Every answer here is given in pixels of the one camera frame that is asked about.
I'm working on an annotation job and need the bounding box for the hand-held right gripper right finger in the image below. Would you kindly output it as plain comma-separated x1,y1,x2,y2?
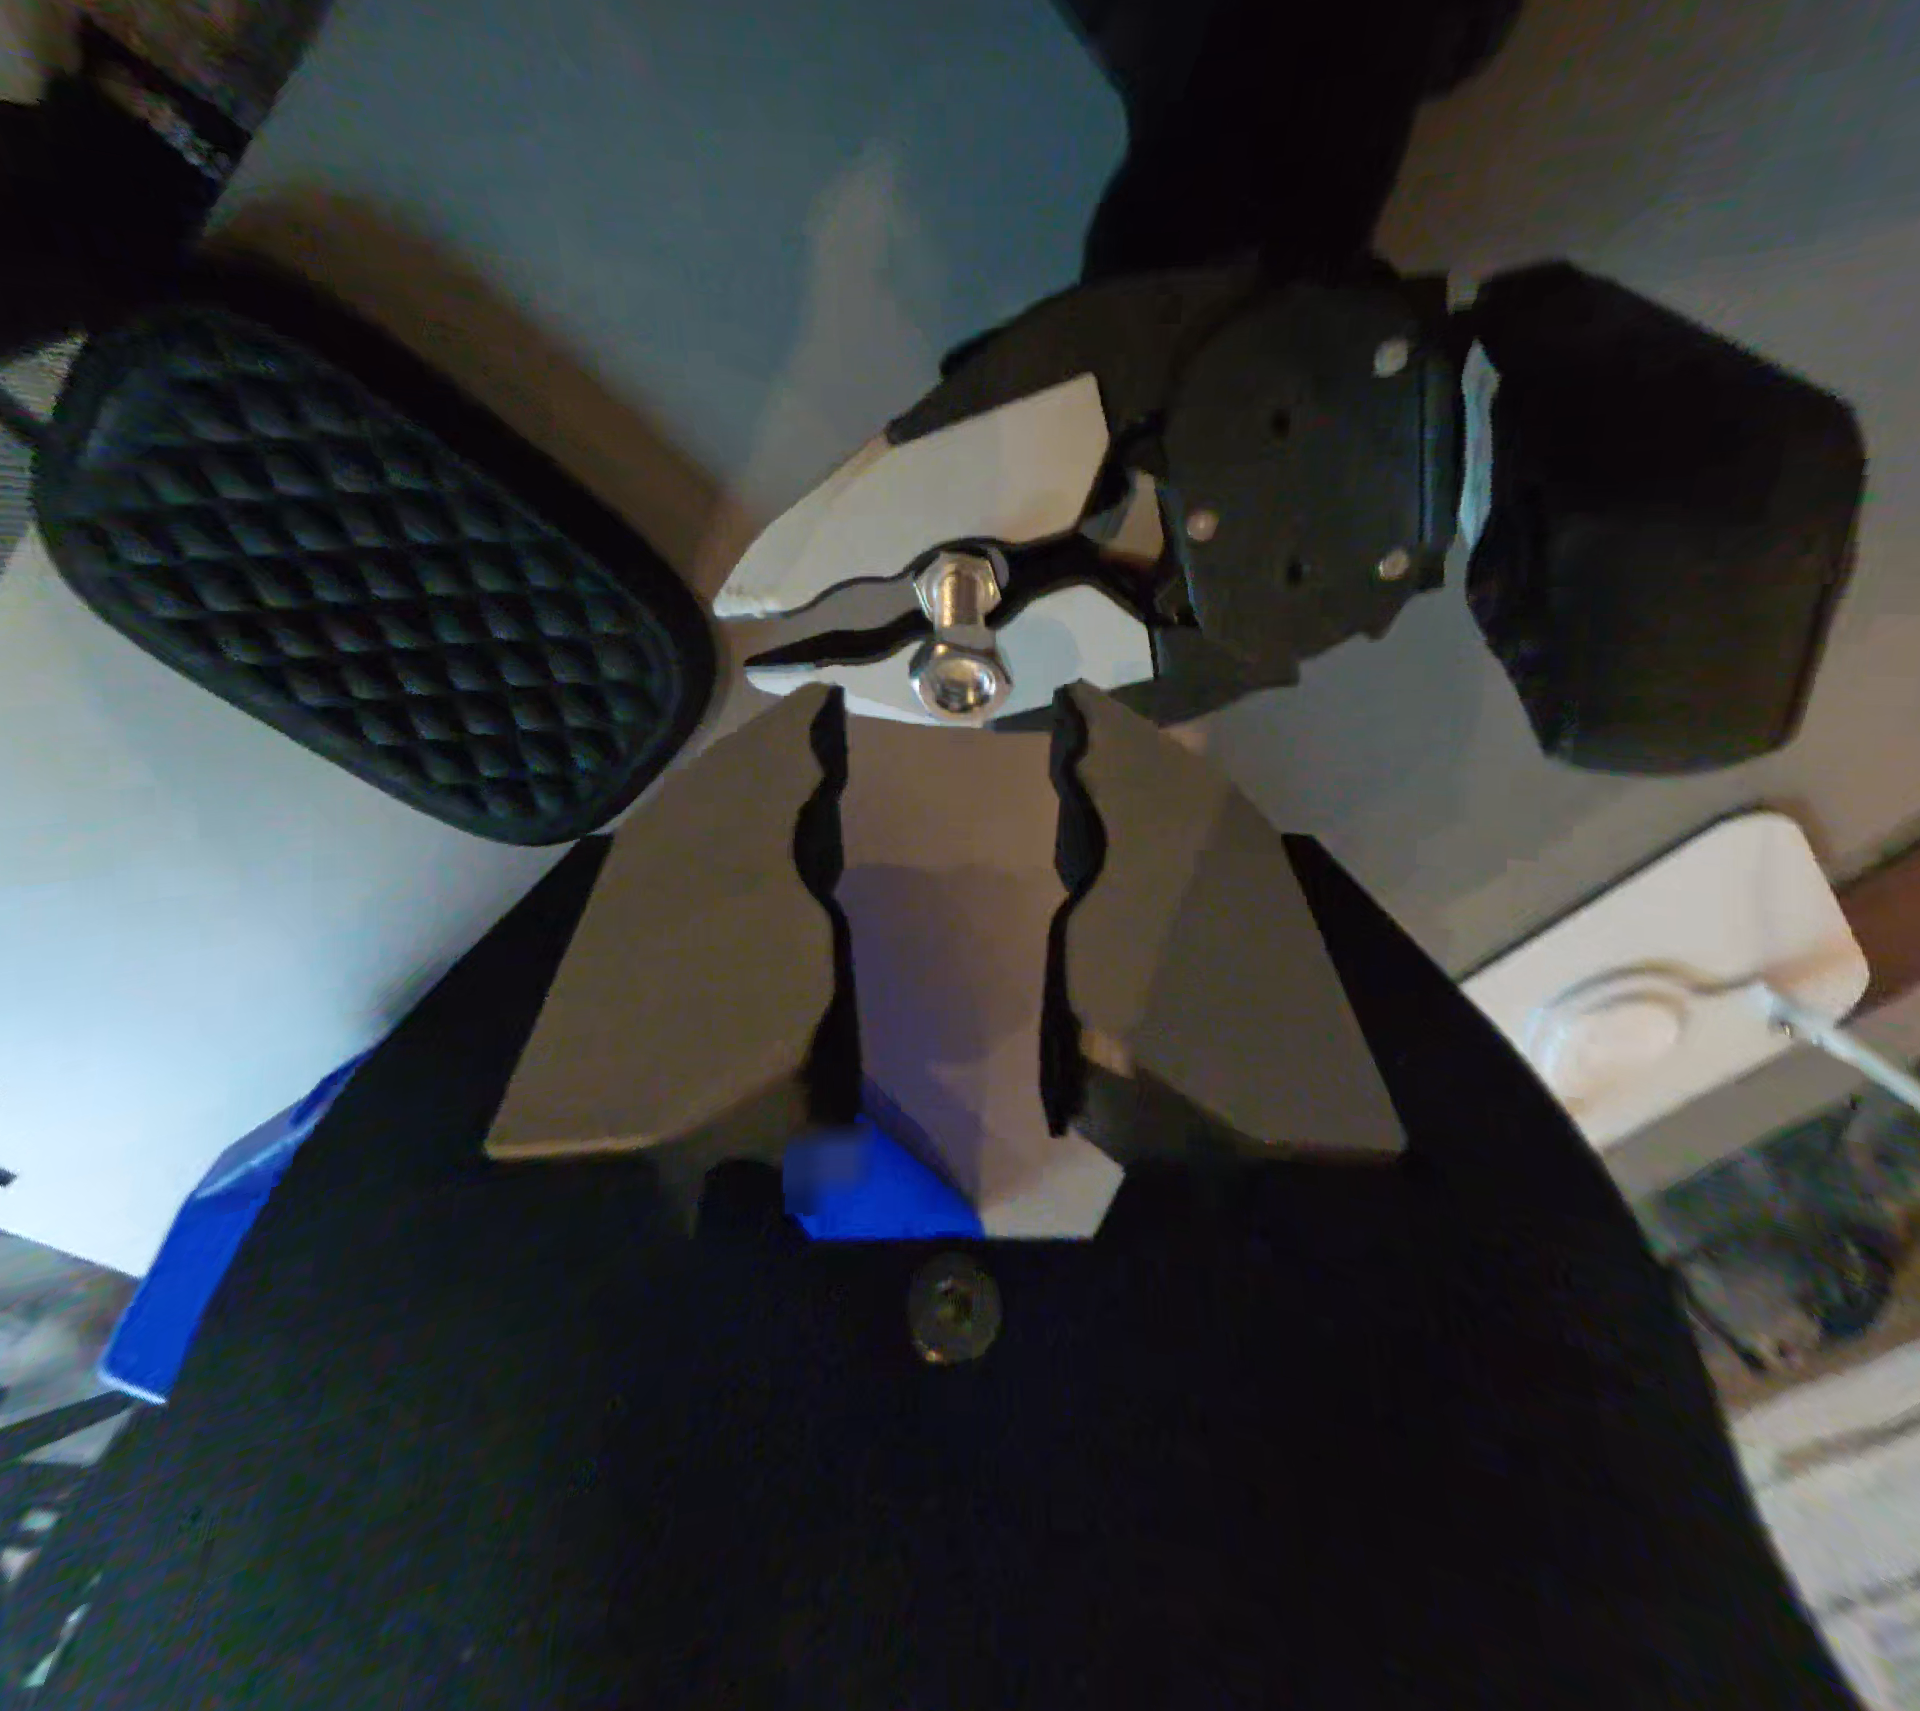
1042,682,1409,1161

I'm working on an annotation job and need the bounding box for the black textured wrist pad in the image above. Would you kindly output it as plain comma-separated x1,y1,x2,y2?
30,302,718,846

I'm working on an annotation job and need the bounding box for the white cable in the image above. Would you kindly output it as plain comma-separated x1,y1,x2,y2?
1761,984,1920,1115

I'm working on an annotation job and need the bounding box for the white plastic device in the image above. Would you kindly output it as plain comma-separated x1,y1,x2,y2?
1462,808,1872,1149

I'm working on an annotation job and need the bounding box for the silver hex bolt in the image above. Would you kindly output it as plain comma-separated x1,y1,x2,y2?
904,578,1026,726

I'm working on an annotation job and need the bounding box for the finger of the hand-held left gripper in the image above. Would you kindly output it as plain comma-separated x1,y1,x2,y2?
743,574,1170,730
713,368,1116,622

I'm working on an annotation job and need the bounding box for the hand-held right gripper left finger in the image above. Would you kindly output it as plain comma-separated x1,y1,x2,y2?
482,686,870,1161

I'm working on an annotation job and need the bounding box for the blue plastic bin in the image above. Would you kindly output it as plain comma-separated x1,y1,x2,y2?
96,1048,988,1405

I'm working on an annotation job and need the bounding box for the person's left forearm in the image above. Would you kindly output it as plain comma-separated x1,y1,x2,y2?
913,0,1578,296

